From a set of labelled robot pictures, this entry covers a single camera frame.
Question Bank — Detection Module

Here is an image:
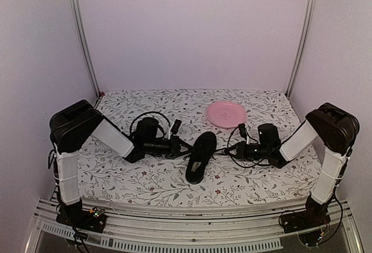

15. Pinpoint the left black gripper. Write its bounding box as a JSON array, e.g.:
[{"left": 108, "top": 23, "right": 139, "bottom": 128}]
[{"left": 144, "top": 136, "right": 195, "bottom": 159}]

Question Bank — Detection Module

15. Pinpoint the left aluminium frame post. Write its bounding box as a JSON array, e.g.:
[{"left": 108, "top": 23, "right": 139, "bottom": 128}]
[{"left": 70, "top": 0, "right": 101, "bottom": 98}]

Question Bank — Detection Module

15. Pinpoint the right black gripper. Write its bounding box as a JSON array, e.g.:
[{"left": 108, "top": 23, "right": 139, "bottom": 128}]
[{"left": 226, "top": 141, "right": 270, "bottom": 161}]

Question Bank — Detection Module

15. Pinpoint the black shoelace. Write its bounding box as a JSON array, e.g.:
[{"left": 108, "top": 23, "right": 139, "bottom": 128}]
[{"left": 164, "top": 145, "right": 228, "bottom": 159}]

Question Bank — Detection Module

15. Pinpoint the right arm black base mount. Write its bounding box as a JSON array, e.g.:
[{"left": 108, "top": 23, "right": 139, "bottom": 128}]
[{"left": 278, "top": 208, "right": 331, "bottom": 233}]

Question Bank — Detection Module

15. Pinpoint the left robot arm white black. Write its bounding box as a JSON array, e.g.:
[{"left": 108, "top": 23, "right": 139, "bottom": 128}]
[{"left": 49, "top": 99, "right": 193, "bottom": 226}]

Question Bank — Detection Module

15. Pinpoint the aluminium frame post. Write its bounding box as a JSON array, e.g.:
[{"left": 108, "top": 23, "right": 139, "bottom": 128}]
[
  {"left": 70, "top": 0, "right": 101, "bottom": 98},
  {"left": 285, "top": 0, "right": 316, "bottom": 100}
]

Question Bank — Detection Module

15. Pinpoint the floral patterned table mat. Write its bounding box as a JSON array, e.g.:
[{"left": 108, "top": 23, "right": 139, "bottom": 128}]
[{"left": 77, "top": 90, "right": 321, "bottom": 208}]

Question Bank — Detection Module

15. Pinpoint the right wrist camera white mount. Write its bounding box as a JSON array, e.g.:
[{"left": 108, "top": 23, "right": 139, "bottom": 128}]
[{"left": 238, "top": 123, "right": 251, "bottom": 145}]

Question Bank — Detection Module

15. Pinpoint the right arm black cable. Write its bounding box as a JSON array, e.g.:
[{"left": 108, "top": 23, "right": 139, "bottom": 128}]
[{"left": 226, "top": 127, "right": 274, "bottom": 169}]

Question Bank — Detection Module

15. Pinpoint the right aluminium frame post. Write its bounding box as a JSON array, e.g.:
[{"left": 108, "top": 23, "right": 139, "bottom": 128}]
[{"left": 285, "top": 0, "right": 316, "bottom": 100}]

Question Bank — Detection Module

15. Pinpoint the pink plate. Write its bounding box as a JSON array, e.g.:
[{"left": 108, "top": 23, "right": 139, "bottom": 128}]
[{"left": 206, "top": 101, "right": 247, "bottom": 129}]

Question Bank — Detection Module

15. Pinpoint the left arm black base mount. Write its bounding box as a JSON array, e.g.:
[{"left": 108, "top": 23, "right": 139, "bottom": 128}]
[{"left": 56, "top": 205, "right": 108, "bottom": 233}]

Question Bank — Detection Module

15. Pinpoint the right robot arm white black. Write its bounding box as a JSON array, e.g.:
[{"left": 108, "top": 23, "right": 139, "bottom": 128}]
[{"left": 224, "top": 103, "right": 360, "bottom": 227}]

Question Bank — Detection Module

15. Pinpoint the black shoe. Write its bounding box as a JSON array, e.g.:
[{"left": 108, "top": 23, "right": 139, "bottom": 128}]
[{"left": 185, "top": 131, "right": 217, "bottom": 184}]

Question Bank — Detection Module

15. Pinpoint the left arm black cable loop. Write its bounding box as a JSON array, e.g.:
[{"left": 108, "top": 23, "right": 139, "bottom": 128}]
[{"left": 129, "top": 112, "right": 172, "bottom": 137}]

